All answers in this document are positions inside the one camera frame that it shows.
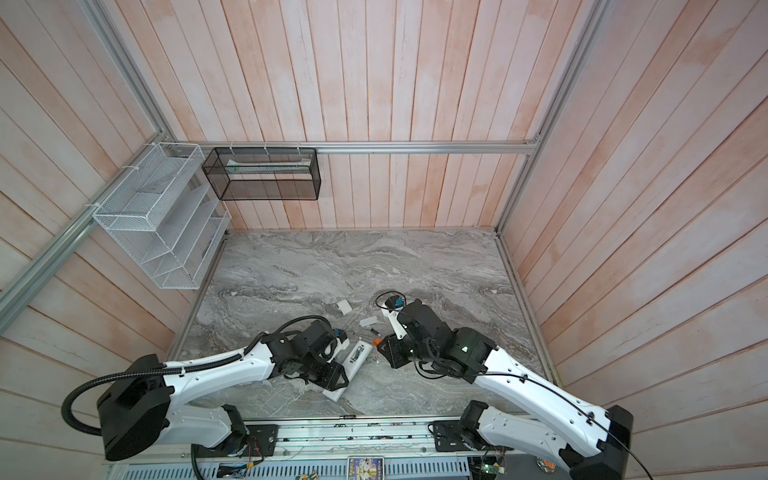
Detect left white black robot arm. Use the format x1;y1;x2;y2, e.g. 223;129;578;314
97;316;349;461

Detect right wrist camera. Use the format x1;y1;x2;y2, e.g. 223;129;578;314
382;295;407;340

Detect black corrugated cable conduit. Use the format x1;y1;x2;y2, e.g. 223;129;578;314
60;314;334;480

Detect black mesh basket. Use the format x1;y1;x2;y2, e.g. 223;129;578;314
202;146;322;201

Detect colourful card box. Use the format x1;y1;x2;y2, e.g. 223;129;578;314
347;456;385;480

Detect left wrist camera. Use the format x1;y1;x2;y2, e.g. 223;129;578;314
333;328;348;343

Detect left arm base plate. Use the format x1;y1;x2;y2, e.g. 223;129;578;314
196;424;279;459

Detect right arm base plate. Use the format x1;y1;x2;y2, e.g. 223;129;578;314
428;420;508;452

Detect white TV remote battery cover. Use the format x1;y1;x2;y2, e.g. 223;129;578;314
359;316;379;328

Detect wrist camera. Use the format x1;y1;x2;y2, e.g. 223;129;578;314
382;295;407;340
333;328;348;343

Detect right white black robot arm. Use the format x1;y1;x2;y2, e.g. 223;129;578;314
375;291;634;479

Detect white wire mesh shelf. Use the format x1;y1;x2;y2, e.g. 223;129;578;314
94;143;231;290

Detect long white TV remote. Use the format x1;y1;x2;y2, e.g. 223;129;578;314
322;340;373;402

